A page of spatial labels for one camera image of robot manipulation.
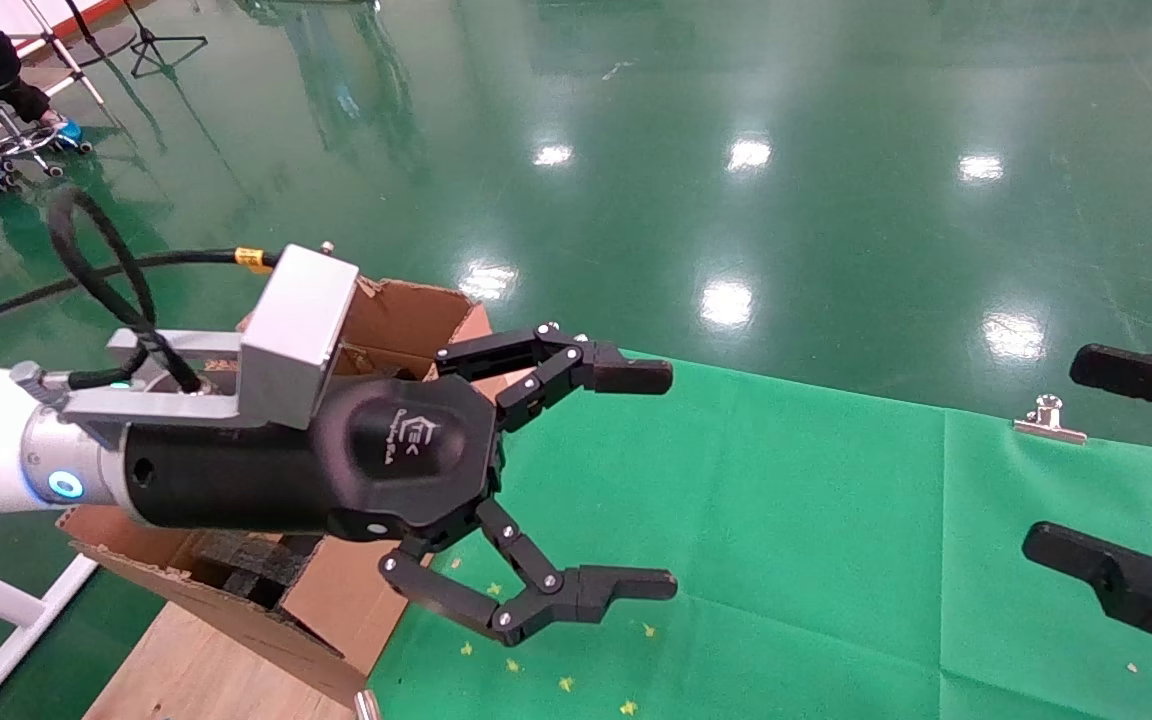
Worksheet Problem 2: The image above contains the black round-base stand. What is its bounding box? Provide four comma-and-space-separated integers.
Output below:
66, 0, 137, 63

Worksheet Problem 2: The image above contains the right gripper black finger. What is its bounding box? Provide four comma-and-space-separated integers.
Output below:
1021, 521, 1152, 686
1068, 344, 1152, 426

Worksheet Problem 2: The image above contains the large open cardboard carton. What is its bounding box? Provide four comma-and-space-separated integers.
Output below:
56, 278, 522, 706

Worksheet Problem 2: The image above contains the silver binder clip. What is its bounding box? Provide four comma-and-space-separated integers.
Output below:
1014, 395, 1090, 446

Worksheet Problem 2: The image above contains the silver light stand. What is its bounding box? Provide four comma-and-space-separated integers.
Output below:
11, 0, 107, 106

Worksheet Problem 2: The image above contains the black tripod stand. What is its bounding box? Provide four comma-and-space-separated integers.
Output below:
121, 0, 209, 79

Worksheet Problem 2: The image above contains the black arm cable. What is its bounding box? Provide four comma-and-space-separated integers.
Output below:
0, 188, 282, 396

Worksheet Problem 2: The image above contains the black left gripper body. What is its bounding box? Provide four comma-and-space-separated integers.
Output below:
121, 375, 507, 546

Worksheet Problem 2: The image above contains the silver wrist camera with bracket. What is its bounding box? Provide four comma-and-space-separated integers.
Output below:
61, 243, 359, 451

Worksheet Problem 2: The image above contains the green table cloth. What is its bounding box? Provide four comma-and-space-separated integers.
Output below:
368, 345, 1152, 720

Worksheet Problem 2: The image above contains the wheeled metal stool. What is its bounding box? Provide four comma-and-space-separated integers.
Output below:
0, 100, 95, 186

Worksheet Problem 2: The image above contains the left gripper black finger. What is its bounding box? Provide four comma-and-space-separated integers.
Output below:
434, 322, 675, 434
378, 498, 680, 647

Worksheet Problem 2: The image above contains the white board with orange edge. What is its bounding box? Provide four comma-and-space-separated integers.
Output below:
0, 0, 127, 41

